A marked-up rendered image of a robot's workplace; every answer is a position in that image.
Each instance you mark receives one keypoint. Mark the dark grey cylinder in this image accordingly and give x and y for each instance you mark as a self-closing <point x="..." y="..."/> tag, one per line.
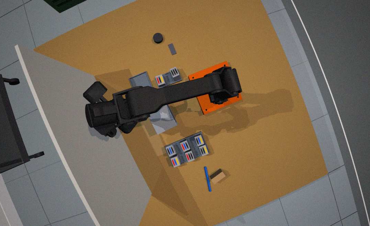
<point x="158" y="38"/>

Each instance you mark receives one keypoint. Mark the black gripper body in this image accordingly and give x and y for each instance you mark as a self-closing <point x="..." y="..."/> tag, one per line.
<point x="95" y="94"/>

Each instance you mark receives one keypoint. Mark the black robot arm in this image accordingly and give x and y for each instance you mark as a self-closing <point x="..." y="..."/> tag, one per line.
<point x="140" y="102"/>

